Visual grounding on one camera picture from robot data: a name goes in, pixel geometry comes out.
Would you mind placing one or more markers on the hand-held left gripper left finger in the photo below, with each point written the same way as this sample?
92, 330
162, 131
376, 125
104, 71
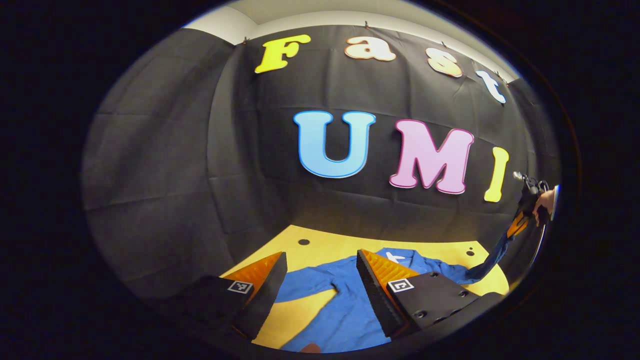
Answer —
267, 295

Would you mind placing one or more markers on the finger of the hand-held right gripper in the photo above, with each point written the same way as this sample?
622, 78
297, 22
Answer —
517, 226

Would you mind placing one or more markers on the black backdrop cloth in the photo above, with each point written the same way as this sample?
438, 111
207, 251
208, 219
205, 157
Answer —
200, 150

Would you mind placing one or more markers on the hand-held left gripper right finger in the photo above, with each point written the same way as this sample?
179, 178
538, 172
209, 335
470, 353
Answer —
376, 295

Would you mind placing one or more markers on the blue shirt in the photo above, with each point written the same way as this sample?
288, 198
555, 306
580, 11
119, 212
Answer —
350, 305

